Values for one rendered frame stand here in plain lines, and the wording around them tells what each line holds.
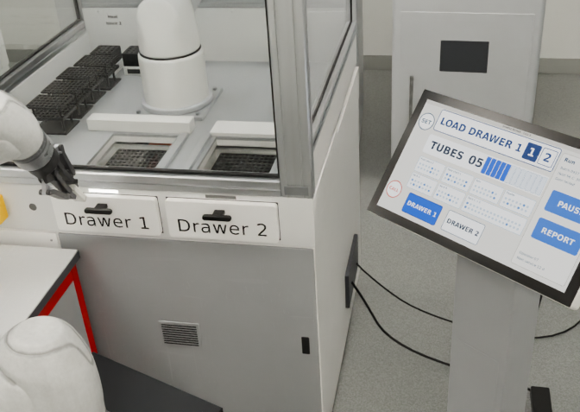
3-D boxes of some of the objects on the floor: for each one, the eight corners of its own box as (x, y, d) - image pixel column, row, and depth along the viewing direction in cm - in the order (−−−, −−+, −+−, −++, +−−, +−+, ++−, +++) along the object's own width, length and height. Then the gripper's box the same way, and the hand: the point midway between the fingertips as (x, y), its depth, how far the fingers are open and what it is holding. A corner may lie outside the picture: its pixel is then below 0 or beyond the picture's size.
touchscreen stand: (478, 633, 187) (516, 307, 135) (346, 519, 217) (336, 215, 165) (585, 509, 215) (651, 199, 163) (455, 423, 245) (475, 137, 193)
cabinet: (330, 464, 234) (319, 249, 193) (22, 427, 254) (-45, 225, 213) (364, 276, 314) (362, 97, 273) (129, 260, 334) (94, 90, 293)
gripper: (44, 181, 161) (89, 225, 182) (59, 127, 166) (101, 174, 187) (11, 180, 162) (59, 223, 184) (28, 126, 167) (72, 174, 189)
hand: (74, 193), depth 182 cm, fingers closed
